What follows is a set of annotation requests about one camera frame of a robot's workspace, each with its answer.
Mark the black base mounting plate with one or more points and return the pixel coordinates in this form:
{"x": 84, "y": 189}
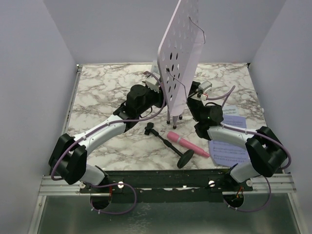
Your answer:
{"x": 167, "y": 186}

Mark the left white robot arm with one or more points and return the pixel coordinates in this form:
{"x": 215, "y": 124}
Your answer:
{"x": 69, "y": 156}

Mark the white sheet music page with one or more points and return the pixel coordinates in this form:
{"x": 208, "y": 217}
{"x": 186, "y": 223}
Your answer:
{"x": 230, "y": 110}

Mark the black microphone stand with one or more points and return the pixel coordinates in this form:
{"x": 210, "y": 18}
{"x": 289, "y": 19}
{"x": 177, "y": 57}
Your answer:
{"x": 184, "y": 157}

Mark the lilac sheet music page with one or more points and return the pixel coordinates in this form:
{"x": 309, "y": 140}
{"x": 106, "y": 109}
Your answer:
{"x": 224, "y": 154}

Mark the pink toy microphone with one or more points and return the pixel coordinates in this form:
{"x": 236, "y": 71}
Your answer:
{"x": 186, "y": 144}

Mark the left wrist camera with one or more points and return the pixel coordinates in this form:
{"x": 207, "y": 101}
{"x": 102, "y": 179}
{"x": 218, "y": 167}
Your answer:
{"x": 152, "y": 84}

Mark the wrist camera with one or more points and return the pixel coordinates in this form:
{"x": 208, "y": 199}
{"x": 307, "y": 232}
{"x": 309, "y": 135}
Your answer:
{"x": 152, "y": 84}
{"x": 204, "y": 90}

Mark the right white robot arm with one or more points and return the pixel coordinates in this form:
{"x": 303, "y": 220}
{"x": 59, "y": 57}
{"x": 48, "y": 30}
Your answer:
{"x": 266, "y": 152}

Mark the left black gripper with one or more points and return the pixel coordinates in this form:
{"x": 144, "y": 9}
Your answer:
{"x": 159, "y": 96}

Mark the aluminium frame rail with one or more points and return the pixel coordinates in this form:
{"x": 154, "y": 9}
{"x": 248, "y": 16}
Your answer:
{"x": 277, "y": 184}

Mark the lilac music stand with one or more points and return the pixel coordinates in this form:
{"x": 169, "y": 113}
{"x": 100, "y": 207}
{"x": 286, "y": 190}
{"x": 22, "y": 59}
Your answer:
{"x": 178, "y": 56}

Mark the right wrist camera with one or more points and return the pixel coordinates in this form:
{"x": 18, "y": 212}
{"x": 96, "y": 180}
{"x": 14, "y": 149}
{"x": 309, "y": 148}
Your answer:
{"x": 204, "y": 90}

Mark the clear plastic screw box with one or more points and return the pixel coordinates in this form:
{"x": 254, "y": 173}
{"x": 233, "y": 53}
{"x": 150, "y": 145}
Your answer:
{"x": 154, "y": 68}

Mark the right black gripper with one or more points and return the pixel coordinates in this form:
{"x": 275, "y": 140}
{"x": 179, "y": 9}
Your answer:
{"x": 191, "y": 102}

